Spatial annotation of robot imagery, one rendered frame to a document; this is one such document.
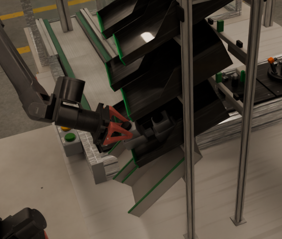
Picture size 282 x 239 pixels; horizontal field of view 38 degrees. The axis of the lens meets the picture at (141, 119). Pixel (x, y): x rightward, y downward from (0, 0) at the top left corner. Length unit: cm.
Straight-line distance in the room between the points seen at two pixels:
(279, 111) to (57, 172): 92
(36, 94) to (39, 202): 57
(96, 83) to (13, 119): 163
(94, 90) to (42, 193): 60
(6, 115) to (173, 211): 238
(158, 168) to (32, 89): 45
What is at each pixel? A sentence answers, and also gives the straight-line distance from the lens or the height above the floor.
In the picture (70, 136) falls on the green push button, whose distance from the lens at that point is 162.
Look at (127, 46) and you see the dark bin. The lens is 99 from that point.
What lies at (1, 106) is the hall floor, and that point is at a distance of 374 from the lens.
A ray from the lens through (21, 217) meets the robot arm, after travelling 105.
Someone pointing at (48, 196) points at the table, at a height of 86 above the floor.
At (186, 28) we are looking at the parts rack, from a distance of 88.
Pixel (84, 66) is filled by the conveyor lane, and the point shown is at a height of 92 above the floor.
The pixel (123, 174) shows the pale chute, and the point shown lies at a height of 103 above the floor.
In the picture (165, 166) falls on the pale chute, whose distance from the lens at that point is 125.
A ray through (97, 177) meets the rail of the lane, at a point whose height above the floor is 89.
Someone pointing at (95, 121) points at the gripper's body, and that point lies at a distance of 106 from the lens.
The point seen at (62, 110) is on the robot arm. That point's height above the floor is 138.
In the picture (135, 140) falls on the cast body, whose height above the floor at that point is 125.
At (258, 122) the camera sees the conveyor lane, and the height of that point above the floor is 90.
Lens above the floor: 198
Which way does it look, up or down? 38 degrees down
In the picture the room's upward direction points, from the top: 7 degrees counter-clockwise
